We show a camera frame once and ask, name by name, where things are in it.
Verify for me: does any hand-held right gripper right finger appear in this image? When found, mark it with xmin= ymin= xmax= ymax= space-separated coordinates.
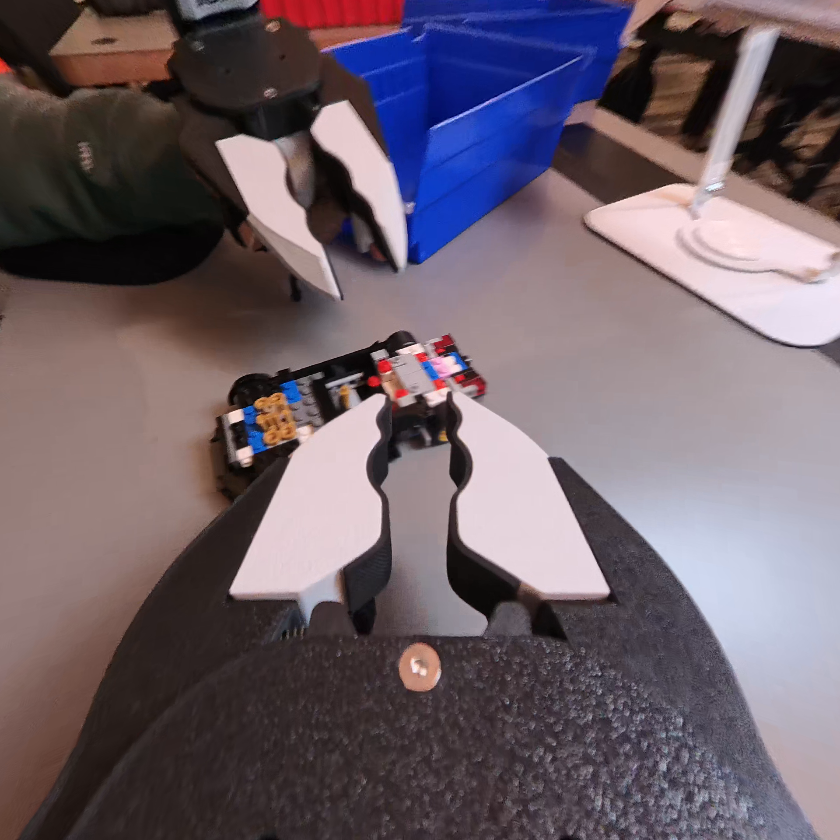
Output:
xmin=446 ymin=392 xmax=611 ymax=636

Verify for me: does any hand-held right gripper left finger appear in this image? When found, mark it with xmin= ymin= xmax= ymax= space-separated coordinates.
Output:
xmin=228 ymin=394 xmax=393 ymax=634

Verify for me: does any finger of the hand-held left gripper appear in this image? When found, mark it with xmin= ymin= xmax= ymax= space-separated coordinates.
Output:
xmin=215 ymin=134 xmax=344 ymax=301
xmin=310 ymin=101 xmax=410 ymax=273

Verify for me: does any black lego car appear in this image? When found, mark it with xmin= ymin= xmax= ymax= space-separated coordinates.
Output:
xmin=210 ymin=331 xmax=490 ymax=500

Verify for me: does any blue plastic bin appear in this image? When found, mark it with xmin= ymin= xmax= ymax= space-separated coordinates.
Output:
xmin=402 ymin=0 xmax=634 ymax=106
xmin=325 ymin=23 xmax=586 ymax=265

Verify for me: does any person's left forearm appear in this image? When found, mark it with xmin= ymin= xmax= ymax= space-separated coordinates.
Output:
xmin=0 ymin=79 xmax=224 ymax=248

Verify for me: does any red plastic bin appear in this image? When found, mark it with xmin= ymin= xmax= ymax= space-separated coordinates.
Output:
xmin=262 ymin=0 xmax=404 ymax=30

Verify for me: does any wooden workbench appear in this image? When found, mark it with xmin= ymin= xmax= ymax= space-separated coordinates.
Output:
xmin=49 ymin=7 xmax=401 ymax=88

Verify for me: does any white booklet stand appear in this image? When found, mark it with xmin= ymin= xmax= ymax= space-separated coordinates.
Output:
xmin=583 ymin=0 xmax=840 ymax=349

